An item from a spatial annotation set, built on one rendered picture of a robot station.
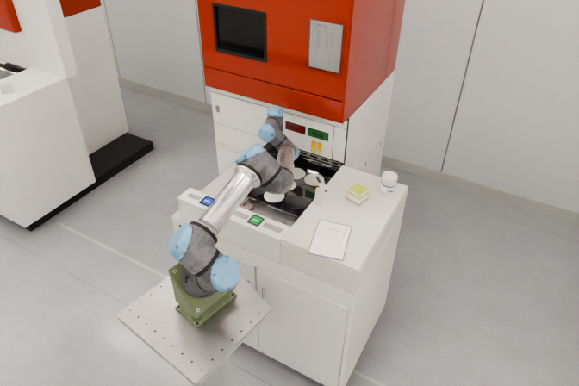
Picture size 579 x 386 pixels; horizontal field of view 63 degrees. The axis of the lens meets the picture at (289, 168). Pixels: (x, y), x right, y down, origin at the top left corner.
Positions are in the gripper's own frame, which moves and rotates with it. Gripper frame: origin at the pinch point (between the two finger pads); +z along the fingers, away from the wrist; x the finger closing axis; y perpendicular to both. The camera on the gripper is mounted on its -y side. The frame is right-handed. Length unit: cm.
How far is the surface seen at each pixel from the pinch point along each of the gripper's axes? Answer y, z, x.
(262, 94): 3.2, -35.1, 17.1
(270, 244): -23, 0, -48
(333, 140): 28.5, -17.4, -11.9
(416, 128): 156, 50, 64
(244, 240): -30.7, 4.7, -36.4
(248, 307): -41, 9, -67
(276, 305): -22, 38, -50
